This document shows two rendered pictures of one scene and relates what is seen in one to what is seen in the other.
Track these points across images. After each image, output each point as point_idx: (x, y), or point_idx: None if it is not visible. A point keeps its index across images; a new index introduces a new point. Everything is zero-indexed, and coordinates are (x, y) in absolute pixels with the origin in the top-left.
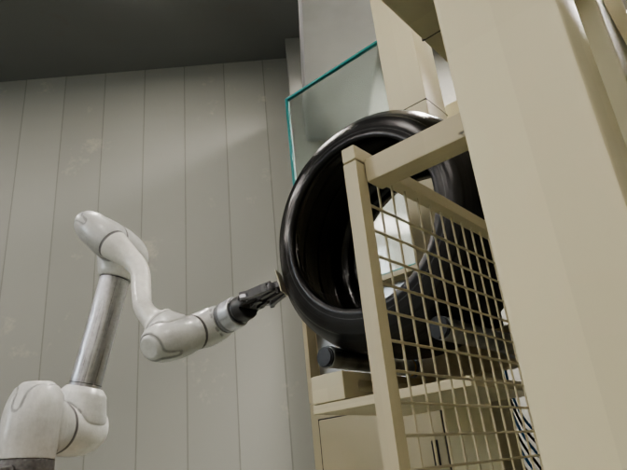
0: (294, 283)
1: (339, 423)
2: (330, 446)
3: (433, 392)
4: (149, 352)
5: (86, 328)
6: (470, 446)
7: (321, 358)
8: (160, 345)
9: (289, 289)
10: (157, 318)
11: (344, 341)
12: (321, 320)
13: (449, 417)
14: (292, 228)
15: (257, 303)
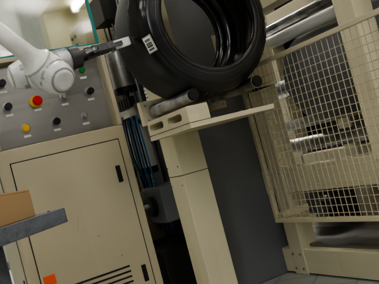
0: (167, 45)
1: (33, 164)
2: (26, 182)
3: (258, 111)
4: (64, 84)
5: None
6: (189, 154)
7: (192, 95)
8: (73, 79)
9: (163, 49)
10: (53, 56)
11: (201, 86)
12: (191, 72)
13: (176, 140)
14: (161, 7)
15: (95, 56)
